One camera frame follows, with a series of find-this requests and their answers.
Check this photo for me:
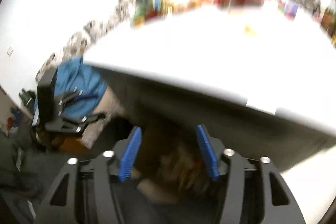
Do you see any floral patterned sofa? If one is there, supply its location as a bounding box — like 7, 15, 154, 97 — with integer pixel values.
35, 0, 136, 82

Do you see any blue cloth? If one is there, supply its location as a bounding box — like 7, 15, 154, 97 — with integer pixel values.
32, 56, 108, 125

